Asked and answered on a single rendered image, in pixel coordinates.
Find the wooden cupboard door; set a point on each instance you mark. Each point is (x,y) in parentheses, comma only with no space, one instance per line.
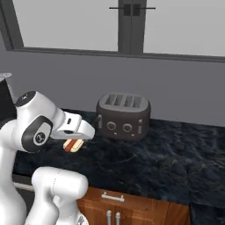
(139,219)
(95,215)

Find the dark brown four-slot toaster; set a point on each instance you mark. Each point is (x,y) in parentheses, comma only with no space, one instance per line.
(123,117)

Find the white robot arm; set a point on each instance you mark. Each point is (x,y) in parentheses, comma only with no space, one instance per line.
(29,129)

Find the grey framed window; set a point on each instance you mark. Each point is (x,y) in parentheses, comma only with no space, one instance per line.
(117,26)

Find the hot dog in bun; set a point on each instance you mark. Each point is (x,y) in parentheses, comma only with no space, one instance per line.
(73,144)

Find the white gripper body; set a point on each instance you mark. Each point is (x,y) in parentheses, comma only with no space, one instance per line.
(76,132)

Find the wooden drawer front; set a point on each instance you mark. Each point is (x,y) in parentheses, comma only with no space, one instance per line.
(132,200)

